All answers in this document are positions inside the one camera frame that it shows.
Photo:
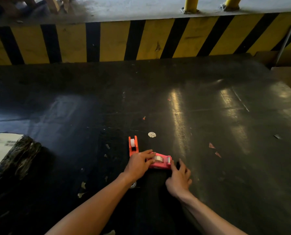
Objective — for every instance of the person's left hand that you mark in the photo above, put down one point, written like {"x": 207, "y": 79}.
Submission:
{"x": 137, "y": 166}

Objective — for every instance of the person's right hand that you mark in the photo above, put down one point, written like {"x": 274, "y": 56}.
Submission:
{"x": 179, "y": 181}

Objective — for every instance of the orange tape dispenser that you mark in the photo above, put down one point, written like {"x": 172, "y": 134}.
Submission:
{"x": 130, "y": 150}

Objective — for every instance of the clear tape roll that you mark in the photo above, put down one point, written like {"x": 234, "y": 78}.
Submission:
{"x": 158, "y": 158}
{"x": 133, "y": 185}

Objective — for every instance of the pink tape dispenser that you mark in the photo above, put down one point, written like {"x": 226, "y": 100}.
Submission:
{"x": 163, "y": 165}

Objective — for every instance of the person's left forearm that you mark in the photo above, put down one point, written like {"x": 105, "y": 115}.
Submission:
{"x": 94, "y": 210}

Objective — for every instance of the person's right forearm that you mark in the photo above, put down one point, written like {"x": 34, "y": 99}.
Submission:
{"x": 209, "y": 217}

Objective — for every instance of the round white sticker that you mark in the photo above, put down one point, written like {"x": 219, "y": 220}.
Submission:
{"x": 152, "y": 134}

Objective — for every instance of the red paper scrap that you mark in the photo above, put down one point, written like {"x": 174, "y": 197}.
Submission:
{"x": 218, "y": 154}
{"x": 211, "y": 145}

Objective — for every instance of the beige paper scrap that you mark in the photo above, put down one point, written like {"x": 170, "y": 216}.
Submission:
{"x": 80, "y": 195}
{"x": 83, "y": 185}

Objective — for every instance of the white paper scrap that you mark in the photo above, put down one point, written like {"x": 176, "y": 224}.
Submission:
{"x": 110, "y": 233}

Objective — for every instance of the grey paper scrap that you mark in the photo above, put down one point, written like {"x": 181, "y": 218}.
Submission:
{"x": 277, "y": 136}

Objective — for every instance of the yellow black striped curb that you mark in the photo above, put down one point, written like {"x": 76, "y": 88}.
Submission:
{"x": 113, "y": 41}

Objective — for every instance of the black parcel with white label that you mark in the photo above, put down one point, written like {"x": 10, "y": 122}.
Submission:
{"x": 1, "y": 149}

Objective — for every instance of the flat cardboard box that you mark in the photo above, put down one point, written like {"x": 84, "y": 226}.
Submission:
{"x": 288, "y": 80}

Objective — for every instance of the brown cardboard box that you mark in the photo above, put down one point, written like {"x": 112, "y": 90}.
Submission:
{"x": 264, "y": 58}

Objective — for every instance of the grey metal rod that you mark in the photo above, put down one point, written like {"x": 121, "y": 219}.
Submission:
{"x": 284, "y": 45}

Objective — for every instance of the wooden pallet legs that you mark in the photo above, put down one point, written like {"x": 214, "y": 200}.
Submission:
{"x": 53, "y": 4}

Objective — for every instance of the long yellow guard rail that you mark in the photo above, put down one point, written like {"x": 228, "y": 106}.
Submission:
{"x": 190, "y": 4}

